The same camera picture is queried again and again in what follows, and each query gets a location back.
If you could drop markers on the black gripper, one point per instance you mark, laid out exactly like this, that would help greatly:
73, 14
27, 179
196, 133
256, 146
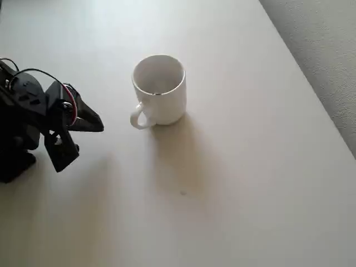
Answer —
59, 98

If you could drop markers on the silver metal spoon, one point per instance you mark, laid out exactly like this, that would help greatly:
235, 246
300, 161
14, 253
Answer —
157, 94

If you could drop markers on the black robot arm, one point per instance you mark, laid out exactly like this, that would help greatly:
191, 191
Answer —
16, 116

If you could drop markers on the white ceramic mug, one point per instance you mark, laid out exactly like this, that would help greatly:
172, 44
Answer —
167, 105

